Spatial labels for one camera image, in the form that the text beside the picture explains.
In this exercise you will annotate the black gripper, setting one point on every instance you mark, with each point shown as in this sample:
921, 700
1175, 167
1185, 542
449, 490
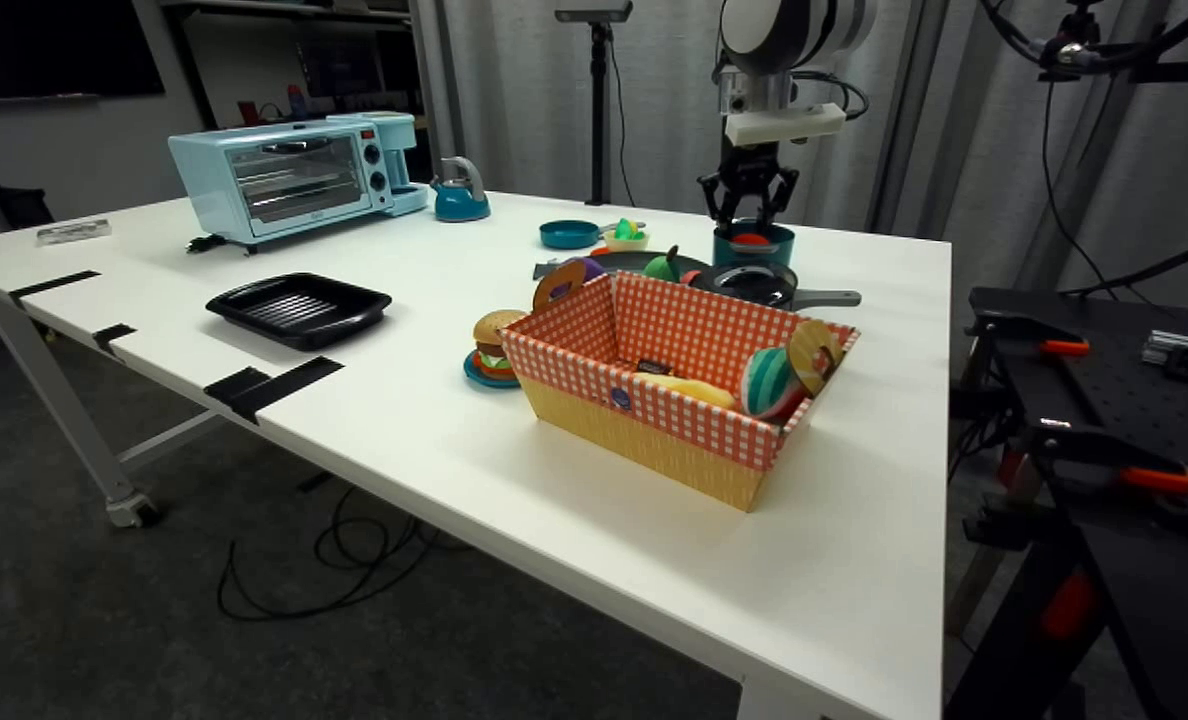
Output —
754, 163

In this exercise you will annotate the orange round plushie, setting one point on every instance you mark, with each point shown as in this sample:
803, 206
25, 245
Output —
754, 243

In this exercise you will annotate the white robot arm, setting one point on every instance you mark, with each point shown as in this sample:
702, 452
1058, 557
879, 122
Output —
787, 32

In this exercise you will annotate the blue pot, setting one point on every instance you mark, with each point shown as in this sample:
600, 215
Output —
754, 256

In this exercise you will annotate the gray plate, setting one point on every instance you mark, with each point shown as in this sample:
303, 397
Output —
621, 265

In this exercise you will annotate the small teal plate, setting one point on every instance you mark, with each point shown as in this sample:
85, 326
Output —
478, 374

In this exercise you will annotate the yellow green corn toy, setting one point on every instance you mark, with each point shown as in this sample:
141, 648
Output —
621, 235

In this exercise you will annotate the black tripod stand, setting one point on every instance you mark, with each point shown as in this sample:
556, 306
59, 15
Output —
599, 104

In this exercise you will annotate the teal striped toy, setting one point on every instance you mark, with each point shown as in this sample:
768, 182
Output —
768, 381

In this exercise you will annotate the yellow banana toy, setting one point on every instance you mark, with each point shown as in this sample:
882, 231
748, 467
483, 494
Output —
684, 391

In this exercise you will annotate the light gray curtain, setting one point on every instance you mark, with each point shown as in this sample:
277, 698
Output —
955, 144

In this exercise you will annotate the red checkered basket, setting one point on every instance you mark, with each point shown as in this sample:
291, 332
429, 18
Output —
646, 442

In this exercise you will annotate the teal kettle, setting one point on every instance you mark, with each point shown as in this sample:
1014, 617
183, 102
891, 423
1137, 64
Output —
462, 202

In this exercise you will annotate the burger toy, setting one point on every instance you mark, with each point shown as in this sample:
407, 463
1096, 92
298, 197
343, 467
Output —
498, 341

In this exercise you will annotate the black square tray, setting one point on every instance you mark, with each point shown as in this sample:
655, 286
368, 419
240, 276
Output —
298, 311

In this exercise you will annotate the light blue toaster oven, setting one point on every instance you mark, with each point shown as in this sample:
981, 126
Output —
287, 174

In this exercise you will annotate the dark shelf unit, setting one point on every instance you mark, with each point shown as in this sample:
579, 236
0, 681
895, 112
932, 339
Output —
287, 60

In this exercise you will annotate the black tape strip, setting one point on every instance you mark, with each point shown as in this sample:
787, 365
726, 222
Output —
275, 384
114, 339
52, 286

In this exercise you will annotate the black equipment cart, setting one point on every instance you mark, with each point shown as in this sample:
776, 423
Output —
1127, 572

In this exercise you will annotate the white table leg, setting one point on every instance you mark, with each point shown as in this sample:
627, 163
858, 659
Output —
47, 384

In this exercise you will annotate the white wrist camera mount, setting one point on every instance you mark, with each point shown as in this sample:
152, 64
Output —
776, 126

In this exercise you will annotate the black camera boom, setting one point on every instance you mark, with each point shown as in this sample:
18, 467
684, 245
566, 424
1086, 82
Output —
1086, 58

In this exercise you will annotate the dark wall monitor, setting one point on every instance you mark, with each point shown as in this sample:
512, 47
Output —
47, 47

